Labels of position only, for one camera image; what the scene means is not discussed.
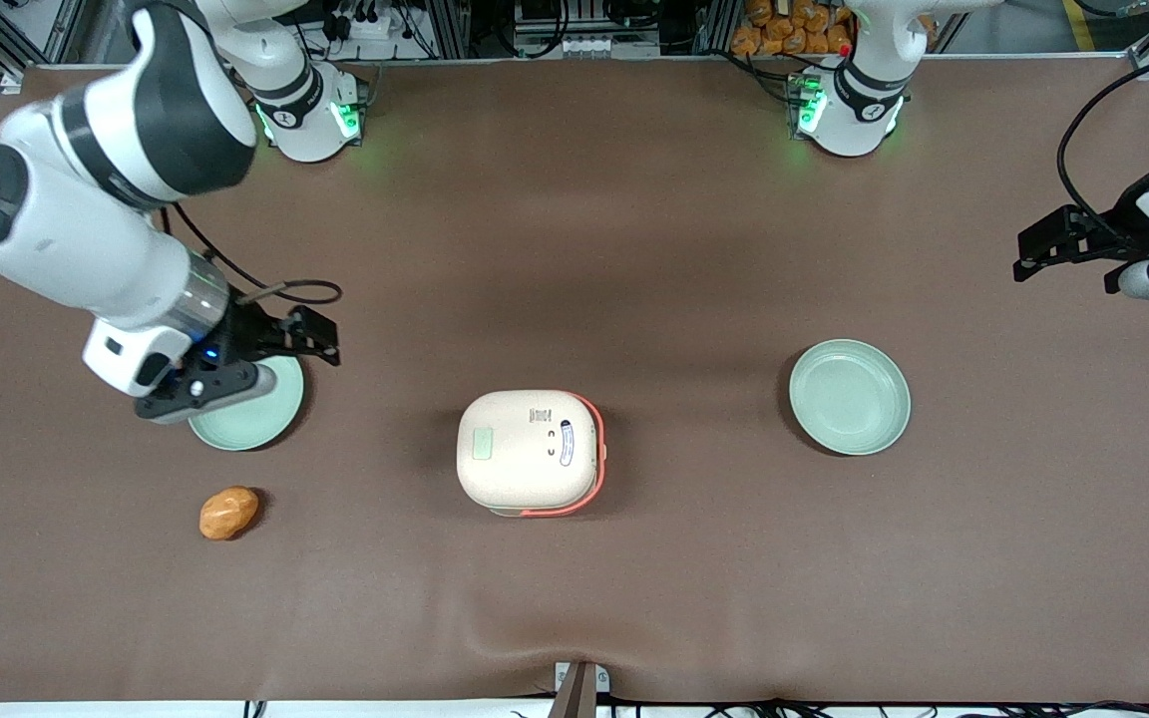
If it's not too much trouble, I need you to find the bag of orange bread rolls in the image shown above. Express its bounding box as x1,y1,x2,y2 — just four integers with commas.
731,0,857,59

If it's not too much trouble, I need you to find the metal table edge bracket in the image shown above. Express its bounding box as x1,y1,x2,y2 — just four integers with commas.
552,660,612,718

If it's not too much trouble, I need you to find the cream rice cooker orange handle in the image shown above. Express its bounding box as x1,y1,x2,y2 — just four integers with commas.
456,389,607,519

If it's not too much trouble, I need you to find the aluminium frame post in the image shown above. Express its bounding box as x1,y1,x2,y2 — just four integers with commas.
425,0,472,59
694,0,737,56

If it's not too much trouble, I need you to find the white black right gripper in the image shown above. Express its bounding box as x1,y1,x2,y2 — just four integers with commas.
83,302,342,398

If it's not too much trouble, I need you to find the grey socket strip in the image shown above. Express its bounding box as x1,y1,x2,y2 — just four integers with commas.
557,33,637,58

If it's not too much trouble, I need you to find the light green plate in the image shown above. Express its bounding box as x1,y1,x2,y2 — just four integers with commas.
788,339,912,457
188,354,306,452

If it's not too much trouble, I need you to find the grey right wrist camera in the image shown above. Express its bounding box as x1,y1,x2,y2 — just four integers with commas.
134,361,278,426

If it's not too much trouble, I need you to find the white power strip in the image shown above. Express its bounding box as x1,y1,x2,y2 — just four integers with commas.
320,0,398,43

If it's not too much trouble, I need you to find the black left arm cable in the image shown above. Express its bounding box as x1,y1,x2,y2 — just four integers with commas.
1056,50,1149,250

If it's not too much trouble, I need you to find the brown table mat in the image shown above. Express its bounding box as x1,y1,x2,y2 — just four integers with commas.
0,55,1149,705

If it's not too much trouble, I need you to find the orange-brown bread roll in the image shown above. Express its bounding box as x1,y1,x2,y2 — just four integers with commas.
198,486,261,541

